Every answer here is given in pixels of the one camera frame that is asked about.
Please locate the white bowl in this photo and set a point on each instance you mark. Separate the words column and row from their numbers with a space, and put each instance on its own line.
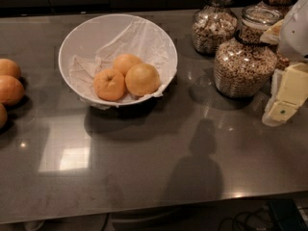
column 89, row 36

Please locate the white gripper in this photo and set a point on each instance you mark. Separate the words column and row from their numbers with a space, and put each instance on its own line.
column 295, row 33

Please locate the back left cereal jar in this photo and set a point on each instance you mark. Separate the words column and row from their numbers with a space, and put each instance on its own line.
column 213, row 25

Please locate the dark box under table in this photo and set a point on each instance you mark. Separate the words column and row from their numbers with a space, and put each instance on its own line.
column 286, row 216

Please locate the orange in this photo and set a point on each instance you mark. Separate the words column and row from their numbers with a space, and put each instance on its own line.
column 11, row 90
column 9, row 67
column 124, row 62
column 109, row 84
column 3, row 116
column 142, row 79

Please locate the white paper liner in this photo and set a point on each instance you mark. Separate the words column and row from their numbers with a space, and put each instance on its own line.
column 141, row 39

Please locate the front cereal glass jar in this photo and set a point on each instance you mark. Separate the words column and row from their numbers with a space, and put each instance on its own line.
column 244, row 64

